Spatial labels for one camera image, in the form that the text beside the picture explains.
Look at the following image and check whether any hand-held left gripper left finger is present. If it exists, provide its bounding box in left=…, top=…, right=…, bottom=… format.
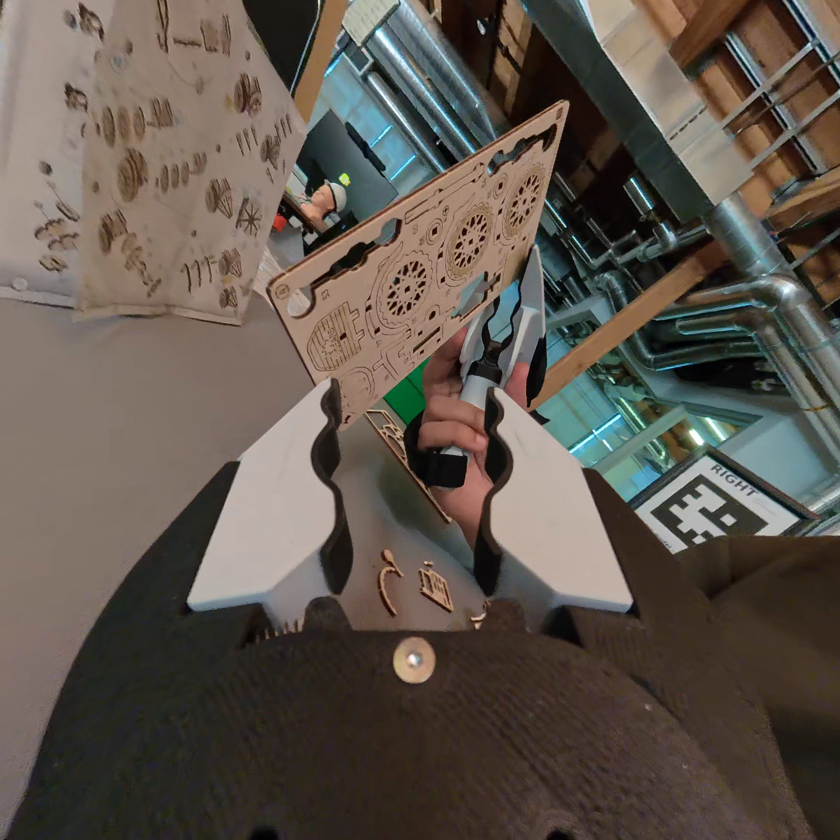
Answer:
left=187, top=377, right=357, bottom=627

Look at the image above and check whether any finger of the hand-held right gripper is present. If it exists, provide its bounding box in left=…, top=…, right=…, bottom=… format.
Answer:
left=502, top=244, right=547, bottom=371
left=456, top=279, right=506, bottom=385

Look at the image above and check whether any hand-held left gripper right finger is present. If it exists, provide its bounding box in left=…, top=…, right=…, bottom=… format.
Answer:
left=472, top=387, right=635, bottom=626

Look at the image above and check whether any wooden puzzle sheet with gears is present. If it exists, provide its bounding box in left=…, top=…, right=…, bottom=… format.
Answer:
left=266, top=98, right=571, bottom=434

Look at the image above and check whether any person's right forearm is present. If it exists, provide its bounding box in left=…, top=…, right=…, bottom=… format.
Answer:
left=676, top=533, right=840, bottom=840

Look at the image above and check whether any grey desk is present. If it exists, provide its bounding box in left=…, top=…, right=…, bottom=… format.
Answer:
left=0, top=249, right=490, bottom=834

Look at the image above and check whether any person's right hand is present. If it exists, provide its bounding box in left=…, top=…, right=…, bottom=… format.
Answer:
left=417, top=331, right=496, bottom=551

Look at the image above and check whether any green plastic holder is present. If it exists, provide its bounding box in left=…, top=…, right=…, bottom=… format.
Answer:
left=381, top=371, right=431, bottom=427

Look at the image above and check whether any wooden ceiling beam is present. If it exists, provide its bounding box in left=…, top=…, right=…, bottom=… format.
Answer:
left=541, top=249, right=732, bottom=404

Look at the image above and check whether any small rectangular wooden piece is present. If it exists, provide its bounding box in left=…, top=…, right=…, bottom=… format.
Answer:
left=419, top=561, right=455, bottom=614

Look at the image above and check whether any curved small wooden piece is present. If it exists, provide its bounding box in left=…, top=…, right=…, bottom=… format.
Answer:
left=377, top=550, right=404, bottom=618

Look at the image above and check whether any black white tag sign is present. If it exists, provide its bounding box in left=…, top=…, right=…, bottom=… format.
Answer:
left=630, top=446, right=821, bottom=555

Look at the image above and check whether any mannequin head with helmet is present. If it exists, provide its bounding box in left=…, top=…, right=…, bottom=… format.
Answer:
left=298, top=178, right=349, bottom=234

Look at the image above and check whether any printed instruction sheet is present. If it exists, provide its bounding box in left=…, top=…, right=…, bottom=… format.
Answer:
left=0, top=0, right=308, bottom=322

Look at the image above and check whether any silver ventilation duct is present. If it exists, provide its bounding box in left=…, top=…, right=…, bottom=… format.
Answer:
left=702, top=190, right=840, bottom=421

